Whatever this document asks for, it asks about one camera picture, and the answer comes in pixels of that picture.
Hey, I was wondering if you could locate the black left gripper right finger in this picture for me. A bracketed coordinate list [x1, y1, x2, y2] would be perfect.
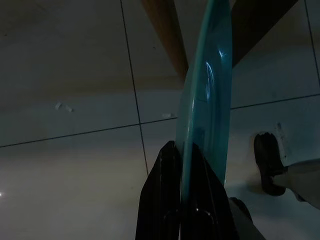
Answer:
[181, 142, 241, 240]

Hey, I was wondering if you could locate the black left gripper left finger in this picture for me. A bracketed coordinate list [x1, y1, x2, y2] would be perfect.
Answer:
[135, 140, 183, 240]

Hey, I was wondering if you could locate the light blue plate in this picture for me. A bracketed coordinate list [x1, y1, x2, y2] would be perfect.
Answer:
[174, 0, 233, 203]

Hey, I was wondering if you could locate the light wooden table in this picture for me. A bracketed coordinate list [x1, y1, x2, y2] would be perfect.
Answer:
[140, 0, 190, 81]

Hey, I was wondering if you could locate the dark brown wooden table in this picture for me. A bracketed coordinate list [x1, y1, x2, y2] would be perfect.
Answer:
[231, 0, 300, 69]

